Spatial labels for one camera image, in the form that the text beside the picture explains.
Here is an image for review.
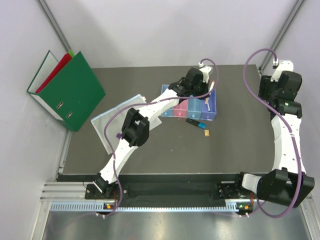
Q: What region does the clear mesh zipper pouch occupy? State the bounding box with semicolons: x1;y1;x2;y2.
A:
91;93;163;155

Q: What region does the small yellow eraser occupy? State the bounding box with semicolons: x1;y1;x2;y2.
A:
204;130;210;137

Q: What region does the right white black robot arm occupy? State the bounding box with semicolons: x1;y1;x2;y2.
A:
233;70;315;208

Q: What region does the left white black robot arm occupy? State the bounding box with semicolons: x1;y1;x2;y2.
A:
93;65;213;199

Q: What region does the right aluminium corner post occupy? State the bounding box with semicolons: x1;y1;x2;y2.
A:
257;0;307;73

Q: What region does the left aluminium corner post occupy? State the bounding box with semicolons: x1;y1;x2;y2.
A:
36;0;72;52

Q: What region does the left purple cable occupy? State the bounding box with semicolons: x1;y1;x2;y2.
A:
102;58;220;218

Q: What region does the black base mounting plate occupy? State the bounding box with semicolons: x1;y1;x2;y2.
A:
84;180;249;200

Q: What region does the blue capped black highlighter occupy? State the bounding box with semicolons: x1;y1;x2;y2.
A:
186;118;206;129

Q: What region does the white peach pencil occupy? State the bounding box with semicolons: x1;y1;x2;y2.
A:
204;80;215;105

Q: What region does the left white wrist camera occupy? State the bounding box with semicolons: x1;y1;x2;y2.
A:
198;62;213;84

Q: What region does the green lever arch binder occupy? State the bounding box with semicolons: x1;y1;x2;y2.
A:
26;51;106;132

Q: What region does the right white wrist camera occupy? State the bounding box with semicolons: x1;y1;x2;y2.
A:
270;58;294;82

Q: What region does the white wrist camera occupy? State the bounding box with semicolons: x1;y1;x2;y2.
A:
198;62;213;84
270;58;294;82

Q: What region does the light blue drawer bin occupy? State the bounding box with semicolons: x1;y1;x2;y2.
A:
187;98;202;120
159;84;174;118

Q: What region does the slotted grey cable duct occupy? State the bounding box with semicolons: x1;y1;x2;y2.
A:
50;201;249;213

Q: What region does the pink drawer bin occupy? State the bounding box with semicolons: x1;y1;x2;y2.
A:
173;99;188;118

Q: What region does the white blue whiteboard marker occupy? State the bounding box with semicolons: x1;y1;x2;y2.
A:
206;103;212;113

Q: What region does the red folder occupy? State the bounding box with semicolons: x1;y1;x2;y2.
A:
35;53;73;94

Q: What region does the aluminium corner post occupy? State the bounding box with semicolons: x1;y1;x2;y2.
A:
36;0;72;52
257;0;307;73

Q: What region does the purple drawer bin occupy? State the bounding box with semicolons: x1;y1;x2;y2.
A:
200;89;217;121

